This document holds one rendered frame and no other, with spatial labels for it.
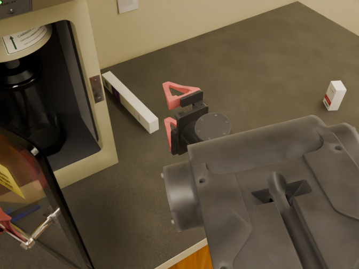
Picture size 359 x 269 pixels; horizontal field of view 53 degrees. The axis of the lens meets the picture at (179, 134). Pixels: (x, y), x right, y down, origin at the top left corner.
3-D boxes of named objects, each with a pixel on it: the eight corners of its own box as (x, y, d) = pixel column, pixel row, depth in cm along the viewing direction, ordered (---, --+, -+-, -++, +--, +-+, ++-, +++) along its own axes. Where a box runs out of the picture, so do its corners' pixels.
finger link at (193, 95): (180, 68, 69) (208, 95, 64) (180, 96, 75) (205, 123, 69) (149, 79, 67) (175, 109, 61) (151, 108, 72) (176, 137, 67)
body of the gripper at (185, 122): (202, 99, 66) (227, 124, 62) (200, 137, 74) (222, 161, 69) (172, 112, 64) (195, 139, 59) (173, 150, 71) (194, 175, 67)
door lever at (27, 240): (16, 200, 59) (10, 191, 57) (58, 227, 56) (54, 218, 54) (-11, 225, 56) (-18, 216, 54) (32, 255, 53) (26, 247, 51)
